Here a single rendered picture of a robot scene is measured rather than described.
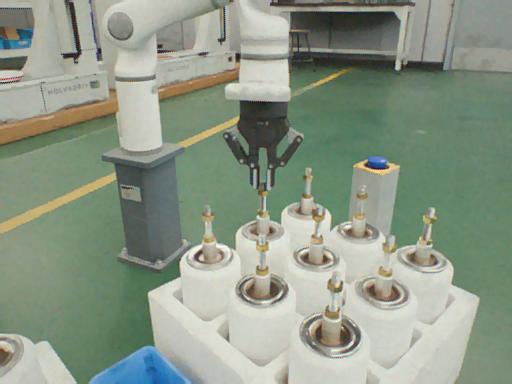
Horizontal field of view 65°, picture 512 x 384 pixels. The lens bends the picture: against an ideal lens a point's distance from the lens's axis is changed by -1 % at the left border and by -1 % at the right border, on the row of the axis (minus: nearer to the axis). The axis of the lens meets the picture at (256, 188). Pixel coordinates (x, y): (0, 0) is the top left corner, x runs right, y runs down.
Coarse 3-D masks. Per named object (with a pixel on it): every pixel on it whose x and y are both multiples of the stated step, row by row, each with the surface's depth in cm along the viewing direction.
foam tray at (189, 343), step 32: (160, 288) 68; (160, 320) 66; (192, 320) 61; (224, 320) 61; (416, 320) 61; (448, 320) 61; (160, 352) 71; (192, 352) 61; (224, 352) 55; (288, 352) 55; (416, 352) 55; (448, 352) 61
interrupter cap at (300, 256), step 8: (296, 248) 66; (304, 248) 66; (328, 248) 66; (296, 256) 64; (304, 256) 64; (328, 256) 64; (336, 256) 64; (296, 264) 62; (304, 264) 62; (312, 264) 62; (320, 264) 62; (328, 264) 62; (336, 264) 62
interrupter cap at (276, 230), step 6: (252, 222) 74; (270, 222) 74; (246, 228) 72; (252, 228) 72; (270, 228) 73; (276, 228) 72; (282, 228) 72; (246, 234) 70; (252, 234) 70; (258, 234) 71; (270, 234) 71; (276, 234) 70; (282, 234) 70; (252, 240) 69; (258, 240) 68; (270, 240) 69
